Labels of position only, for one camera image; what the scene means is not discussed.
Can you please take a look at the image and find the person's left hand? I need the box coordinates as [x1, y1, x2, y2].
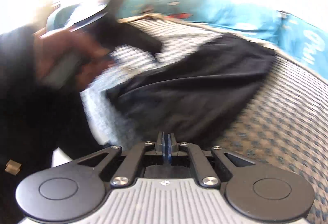
[35, 27, 114, 92]

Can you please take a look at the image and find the person's left forearm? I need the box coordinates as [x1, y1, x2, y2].
[0, 26, 103, 163]

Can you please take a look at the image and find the blue white houndstooth mat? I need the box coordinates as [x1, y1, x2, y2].
[79, 13, 328, 224]

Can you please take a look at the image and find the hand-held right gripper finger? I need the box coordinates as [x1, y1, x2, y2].
[167, 132, 257, 187]
[77, 132, 168, 188]

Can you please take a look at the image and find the black t-shirt with red print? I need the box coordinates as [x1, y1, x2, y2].
[105, 33, 277, 150]

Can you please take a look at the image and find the blue printed bed sheet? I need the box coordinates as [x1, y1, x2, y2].
[46, 0, 328, 76]

